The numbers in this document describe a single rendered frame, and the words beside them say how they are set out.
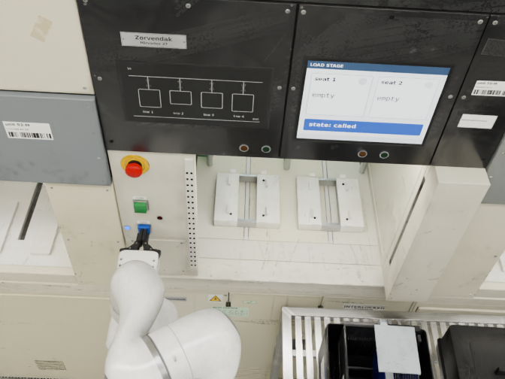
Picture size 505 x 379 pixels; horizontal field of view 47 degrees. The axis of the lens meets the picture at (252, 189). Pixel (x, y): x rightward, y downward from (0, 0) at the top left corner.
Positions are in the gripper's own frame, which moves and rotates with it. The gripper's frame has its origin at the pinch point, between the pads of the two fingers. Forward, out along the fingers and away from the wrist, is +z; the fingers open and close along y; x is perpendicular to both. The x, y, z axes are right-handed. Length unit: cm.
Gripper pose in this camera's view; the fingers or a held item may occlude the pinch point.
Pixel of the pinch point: (143, 238)
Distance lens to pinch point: 158.5
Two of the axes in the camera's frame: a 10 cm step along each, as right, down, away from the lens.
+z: 0.2, -7.6, 6.5
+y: 10.0, 0.5, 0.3
